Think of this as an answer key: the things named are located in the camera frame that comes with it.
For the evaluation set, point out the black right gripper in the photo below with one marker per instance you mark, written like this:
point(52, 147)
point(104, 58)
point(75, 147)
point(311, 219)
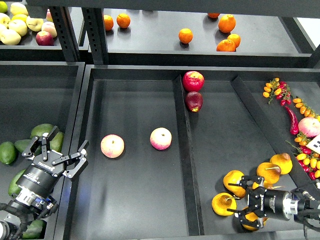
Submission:
point(263, 202)

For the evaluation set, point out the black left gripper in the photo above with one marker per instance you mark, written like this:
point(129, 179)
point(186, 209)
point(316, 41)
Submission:
point(46, 168)

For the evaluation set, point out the dark green avocado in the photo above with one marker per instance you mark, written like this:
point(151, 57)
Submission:
point(53, 187)
point(21, 145)

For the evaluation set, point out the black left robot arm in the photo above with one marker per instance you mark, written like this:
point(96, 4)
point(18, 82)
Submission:
point(34, 201)

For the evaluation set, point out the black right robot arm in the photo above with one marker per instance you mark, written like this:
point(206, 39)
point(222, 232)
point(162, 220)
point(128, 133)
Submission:
point(308, 209)

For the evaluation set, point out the green avocado upright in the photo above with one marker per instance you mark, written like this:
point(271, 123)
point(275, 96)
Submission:
point(56, 143)

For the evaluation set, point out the yellow pear bottom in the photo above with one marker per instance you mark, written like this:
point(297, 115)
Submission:
point(250, 221)

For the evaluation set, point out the green avocado top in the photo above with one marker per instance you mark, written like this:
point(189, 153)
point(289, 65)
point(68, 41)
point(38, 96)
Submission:
point(40, 129)

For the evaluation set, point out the yellow pear under gripper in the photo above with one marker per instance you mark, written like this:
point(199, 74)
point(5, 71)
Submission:
point(269, 171)

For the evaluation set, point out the yellow pear with brown top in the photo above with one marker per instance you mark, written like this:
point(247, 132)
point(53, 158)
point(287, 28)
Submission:
point(284, 161)

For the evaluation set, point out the light green avocado far left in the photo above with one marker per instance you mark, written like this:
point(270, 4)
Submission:
point(8, 153)

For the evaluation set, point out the green avocado lower left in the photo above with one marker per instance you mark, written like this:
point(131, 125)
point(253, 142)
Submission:
point(14, 189)

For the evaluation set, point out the dark avocado bottom left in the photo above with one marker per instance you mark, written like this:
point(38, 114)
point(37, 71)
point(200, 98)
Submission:
point(36, 230)

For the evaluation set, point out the pink apple left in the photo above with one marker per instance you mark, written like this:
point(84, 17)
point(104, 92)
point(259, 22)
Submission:
point(112, 146)

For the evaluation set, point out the pink apple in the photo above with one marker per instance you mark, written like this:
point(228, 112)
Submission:
point(160, 138)
point(112, 146)

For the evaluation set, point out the black left tray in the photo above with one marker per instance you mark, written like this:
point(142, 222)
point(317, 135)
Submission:
point(33, 93)

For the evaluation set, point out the cherry tomato bunch lower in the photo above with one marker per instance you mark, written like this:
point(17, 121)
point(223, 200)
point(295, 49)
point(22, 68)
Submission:
point(308, 159)

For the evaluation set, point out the cherry tomato bunch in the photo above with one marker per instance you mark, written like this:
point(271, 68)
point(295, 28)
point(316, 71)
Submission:
point(279, 90)
point(308, 159)

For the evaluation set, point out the red chili pepper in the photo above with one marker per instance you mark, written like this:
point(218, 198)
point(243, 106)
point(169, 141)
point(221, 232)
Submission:
point(294, 129)

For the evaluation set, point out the white label card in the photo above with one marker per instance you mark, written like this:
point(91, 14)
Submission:
point(314, 144)

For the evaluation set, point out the pink apple right edge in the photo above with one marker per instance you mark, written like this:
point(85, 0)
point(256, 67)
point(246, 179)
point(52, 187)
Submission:
point(309, 126)

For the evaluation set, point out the pink apple centre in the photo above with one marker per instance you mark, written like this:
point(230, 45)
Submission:
point(160, 138)

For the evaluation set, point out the black divided centre tray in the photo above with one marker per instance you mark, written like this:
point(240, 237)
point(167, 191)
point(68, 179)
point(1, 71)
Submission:
point(150, 194)

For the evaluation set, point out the orange cherry tomato vine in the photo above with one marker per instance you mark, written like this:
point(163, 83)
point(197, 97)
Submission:
point(305, 109)

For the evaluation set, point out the cherry tomato bunch top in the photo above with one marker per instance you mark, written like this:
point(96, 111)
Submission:
point(279, 90)

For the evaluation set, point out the dark red apple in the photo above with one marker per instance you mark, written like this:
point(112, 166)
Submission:
point(194, 101)

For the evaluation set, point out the red apple on shelf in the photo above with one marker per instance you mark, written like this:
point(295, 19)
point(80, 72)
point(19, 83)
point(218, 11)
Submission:
point(44, 38)

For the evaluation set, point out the yellow apple front left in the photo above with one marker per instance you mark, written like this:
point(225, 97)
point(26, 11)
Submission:
point(10, 37)

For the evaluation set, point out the yellow apple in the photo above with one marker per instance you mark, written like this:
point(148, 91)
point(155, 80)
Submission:
point(10, 37)
point(18, 26)
point(4, 20)
point(34, 24)

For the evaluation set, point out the pale peach on shelf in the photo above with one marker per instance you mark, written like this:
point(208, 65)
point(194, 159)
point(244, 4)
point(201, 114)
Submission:
point(50, 28)

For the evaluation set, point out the bright red apple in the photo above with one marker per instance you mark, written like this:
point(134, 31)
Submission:
point(193, 81)

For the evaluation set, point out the yellow apple right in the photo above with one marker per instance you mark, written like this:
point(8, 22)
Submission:
point(34, 24)

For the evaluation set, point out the yellow apple middle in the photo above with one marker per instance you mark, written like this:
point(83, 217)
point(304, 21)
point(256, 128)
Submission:
point(18, 26)

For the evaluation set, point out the yellow lemon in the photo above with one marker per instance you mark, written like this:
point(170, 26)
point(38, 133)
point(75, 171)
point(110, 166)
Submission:
point(20, 16)

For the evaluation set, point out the yellow apple far left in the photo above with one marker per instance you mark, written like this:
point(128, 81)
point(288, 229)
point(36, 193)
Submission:
point(4, 20)

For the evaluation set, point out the black shelf post left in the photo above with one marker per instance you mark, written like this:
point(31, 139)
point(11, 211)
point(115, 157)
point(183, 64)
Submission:
point(65, 33)

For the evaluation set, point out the black shelf post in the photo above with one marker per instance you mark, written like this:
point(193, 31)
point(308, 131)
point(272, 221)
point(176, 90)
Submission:
point(65, 33)
point(95, 29)

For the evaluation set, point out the black shelf post right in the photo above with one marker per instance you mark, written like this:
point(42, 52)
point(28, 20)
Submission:
point(95, 29)

